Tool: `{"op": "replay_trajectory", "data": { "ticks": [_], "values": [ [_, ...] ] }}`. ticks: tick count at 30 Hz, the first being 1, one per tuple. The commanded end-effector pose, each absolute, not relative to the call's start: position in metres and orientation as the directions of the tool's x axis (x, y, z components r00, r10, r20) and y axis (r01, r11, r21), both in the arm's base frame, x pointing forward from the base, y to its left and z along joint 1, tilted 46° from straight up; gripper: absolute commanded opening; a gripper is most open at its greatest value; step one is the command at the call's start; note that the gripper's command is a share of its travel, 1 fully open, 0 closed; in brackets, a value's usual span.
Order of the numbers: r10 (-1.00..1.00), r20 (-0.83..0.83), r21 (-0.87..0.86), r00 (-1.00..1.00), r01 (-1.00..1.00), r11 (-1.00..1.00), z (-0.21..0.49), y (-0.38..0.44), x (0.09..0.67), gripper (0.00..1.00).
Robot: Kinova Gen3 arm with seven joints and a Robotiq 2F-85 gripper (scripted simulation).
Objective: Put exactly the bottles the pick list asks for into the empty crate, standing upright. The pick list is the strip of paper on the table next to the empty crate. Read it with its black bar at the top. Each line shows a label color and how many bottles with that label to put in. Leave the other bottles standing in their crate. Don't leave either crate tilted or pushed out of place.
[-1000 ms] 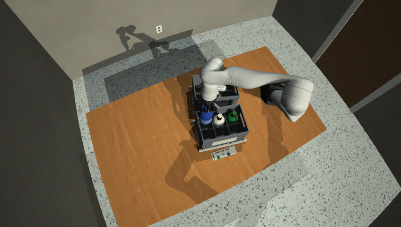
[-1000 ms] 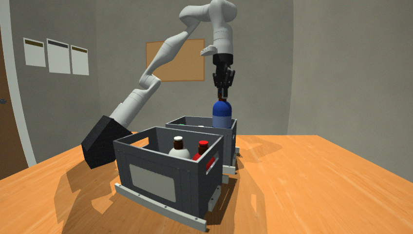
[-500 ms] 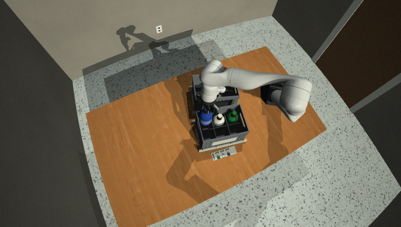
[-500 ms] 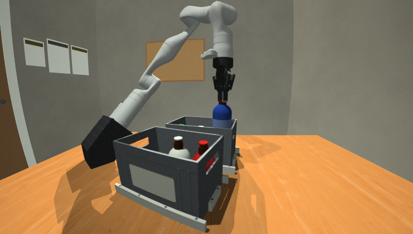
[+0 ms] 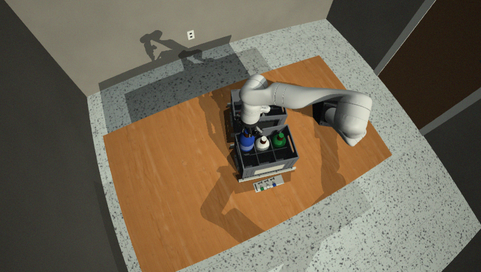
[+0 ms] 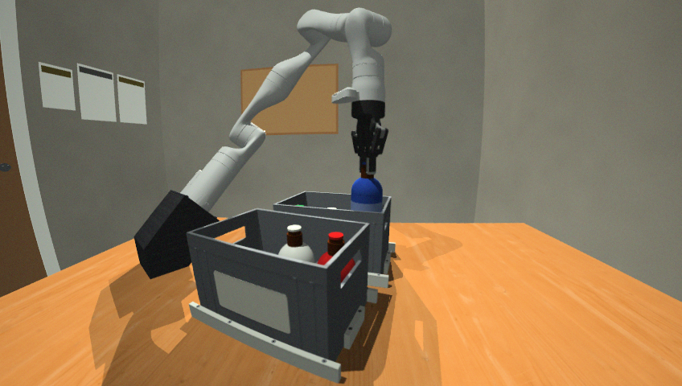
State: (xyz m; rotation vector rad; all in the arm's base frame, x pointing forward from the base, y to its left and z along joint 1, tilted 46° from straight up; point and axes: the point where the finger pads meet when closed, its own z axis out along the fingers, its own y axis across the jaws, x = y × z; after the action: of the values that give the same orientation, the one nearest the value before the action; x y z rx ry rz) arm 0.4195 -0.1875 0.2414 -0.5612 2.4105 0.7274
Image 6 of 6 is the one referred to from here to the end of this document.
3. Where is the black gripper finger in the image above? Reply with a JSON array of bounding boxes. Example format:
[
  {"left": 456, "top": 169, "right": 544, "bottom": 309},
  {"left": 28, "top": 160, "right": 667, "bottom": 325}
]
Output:
[
  {"left": 351, "top": 126, "right": 368, "bottom": 173},
  {"left": 362, "top": 122, "right": 388, "bottom": 175}
]

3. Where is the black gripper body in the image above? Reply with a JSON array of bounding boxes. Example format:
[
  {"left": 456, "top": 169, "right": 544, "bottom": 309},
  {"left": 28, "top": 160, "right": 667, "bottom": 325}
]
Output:
[{"left": 351, "top": 100, "right": 385, "bottom": 142}]

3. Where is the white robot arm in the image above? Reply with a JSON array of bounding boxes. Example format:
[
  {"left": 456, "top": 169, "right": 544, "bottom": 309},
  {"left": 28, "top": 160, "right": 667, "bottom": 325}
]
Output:
[{"left": 181, "top": 8, "right": 392, "bottom": 212}]

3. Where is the dark grey plastic crate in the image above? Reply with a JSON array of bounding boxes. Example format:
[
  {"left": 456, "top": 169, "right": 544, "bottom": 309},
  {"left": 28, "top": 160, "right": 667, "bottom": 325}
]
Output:
[
  {"left": 192, "top": 208, "right": 370, "bottom": 362},
  {"left": 284, "top": 191, "right": 392, "bottom": 274}
]

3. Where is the red bottle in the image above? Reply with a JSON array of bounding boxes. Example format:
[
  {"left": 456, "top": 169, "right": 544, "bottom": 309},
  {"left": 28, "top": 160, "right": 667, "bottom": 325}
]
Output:
[{"left": 317, "top": 232, "right": 355, "bottom": 282}]

